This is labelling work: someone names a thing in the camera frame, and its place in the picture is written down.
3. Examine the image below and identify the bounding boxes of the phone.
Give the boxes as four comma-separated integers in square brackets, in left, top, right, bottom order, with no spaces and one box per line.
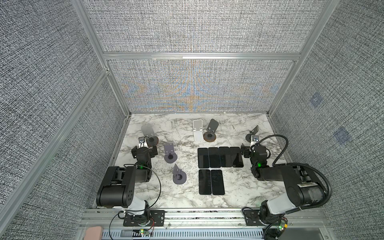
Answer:
[211,170,225,196]
[230,147,244,168]
[198,148,210,169]
[219,147,233,168]
[199,170,212,195]
[208,148,221,168]

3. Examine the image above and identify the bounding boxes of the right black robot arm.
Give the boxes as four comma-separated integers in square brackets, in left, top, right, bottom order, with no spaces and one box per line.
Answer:
[241,145,332,225]

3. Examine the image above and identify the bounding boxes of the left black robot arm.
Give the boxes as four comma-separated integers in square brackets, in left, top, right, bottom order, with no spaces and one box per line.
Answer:
[96,146,159,227]

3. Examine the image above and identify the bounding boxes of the right dark round stand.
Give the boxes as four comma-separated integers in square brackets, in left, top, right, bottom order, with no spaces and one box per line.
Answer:
[246,126,259,143]

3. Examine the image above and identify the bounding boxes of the far-left brown round stand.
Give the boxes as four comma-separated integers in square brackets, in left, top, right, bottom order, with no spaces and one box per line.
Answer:
[141,124,159,147]

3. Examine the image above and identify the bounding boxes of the second-left grey stand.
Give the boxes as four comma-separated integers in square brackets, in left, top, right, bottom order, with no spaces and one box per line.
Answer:
[164,144,178,164]

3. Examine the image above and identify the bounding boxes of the front-left grey round stand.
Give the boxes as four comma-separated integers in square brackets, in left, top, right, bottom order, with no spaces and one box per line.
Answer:
[172,164,187,185]

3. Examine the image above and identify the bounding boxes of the wooden round phone stand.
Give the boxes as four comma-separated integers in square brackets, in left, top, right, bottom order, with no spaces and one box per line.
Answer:
[203,119,219,143]

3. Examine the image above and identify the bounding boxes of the white phone stand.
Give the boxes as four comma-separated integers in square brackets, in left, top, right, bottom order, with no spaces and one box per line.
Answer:
[193,119,204,143]

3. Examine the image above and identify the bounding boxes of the pink box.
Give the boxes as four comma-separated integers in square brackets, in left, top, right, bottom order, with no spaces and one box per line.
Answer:
[83,226,104,240]

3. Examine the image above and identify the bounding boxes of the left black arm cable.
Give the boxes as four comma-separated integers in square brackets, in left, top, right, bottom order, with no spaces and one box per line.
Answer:
[107,164,162,240]

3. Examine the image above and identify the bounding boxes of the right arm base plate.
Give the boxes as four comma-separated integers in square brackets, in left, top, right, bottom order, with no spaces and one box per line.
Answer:
[242,209,265,227]

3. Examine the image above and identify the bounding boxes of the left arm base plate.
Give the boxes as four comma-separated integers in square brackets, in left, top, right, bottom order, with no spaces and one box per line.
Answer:
[123,210,166,228]

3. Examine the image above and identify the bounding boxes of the white vented cable tray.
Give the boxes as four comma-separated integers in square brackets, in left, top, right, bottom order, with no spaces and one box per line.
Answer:
[102,228,264,240]

